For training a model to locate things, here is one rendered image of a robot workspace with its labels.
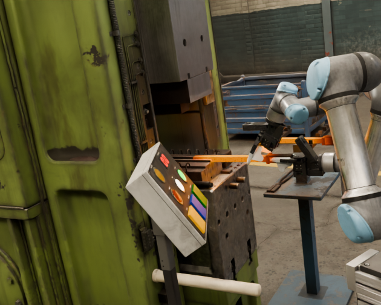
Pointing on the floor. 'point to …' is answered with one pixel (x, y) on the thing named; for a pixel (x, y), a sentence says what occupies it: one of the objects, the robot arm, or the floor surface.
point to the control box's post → (169, 270)
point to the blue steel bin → (262, 101)
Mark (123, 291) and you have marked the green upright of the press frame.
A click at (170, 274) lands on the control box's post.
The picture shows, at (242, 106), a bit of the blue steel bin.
